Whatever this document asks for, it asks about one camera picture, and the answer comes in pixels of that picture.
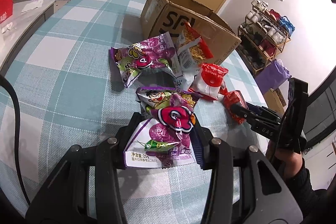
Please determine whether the small red snack packet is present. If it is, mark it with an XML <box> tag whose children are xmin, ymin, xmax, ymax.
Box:
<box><xmin>224</xmin><ymin>90</ymin><xmax>249</xmax><ymax>124</ymax></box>

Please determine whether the purple snack bag small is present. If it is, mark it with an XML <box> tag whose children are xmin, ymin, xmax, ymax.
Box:
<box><xmin>123</xmin><ymin>86</ymin><xmax>202</xmax><ymax>168</ymax></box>

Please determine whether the purple snack bag large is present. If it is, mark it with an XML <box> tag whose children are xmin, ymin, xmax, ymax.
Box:
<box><xmin>109</xmin><ymin>32</ymin><xmax>182</xmax><ymax>88</ymax></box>

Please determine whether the person's right hand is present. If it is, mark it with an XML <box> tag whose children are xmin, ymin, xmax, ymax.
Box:
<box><xmin>266</xmin><ymin>140</ymin><xmax>303</xmax><ymax>180</ymax></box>

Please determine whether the cat logo cardboard box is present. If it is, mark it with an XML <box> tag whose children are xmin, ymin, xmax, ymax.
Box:
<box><xmin>263</xmin><ymin>88</ymin><xmax>287</xmax><ymax>115</ymax></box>

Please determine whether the purple gift bag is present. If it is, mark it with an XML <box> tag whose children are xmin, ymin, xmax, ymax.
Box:
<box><xmin>255</xmin><ymin>59</ymin><xmax>291</xmax><ymax>94</ymax></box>

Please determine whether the red white snack bag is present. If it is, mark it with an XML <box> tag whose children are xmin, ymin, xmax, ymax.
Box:
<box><xmin>189</xmin><ymin>63</ymin><xmax>228</xmax><ymax>101</ymax></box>

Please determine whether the wooden shoe rack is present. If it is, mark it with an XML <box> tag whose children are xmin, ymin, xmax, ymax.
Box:
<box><xmin>238</xmin><ymin>0</ymin><xmax>295</xmax><ymax>77</ymax></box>

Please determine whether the teal plaid tablecloth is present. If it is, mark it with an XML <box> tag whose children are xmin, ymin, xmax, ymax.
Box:
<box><xmin>1</xmin><ymin>0</ymin><xmax>268</xmax><ymax>223</ymax></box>

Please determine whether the orange noodle snack bag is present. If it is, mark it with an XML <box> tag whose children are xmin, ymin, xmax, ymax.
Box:
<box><xmin>175</xmin><ymin>22</ymin><xmax>214</xmax><ymax>75</ymax></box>

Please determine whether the brown cardboard SF box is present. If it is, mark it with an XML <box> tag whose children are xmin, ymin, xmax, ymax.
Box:
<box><xmin>140</xmin><ymin>0</ymin><xmax>242</xmax><ymax>67</ymax></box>

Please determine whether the grey side table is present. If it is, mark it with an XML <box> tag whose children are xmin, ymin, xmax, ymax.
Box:
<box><xmin>1</xmin><ymin>0</ymin><xmax>55</xmax><ymax>76</ymax></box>

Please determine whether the red gift box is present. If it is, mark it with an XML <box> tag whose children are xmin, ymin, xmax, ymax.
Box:
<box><xmin>0</xmin><ymin>0</ymin><xmax>13</xmax><ymax>23</ymax></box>

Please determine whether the black cable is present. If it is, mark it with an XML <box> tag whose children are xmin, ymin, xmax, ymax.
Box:
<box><xmin>0</xmin><ymin>74</ymin><xmax>32</xmax><ymax>208</ymax></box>

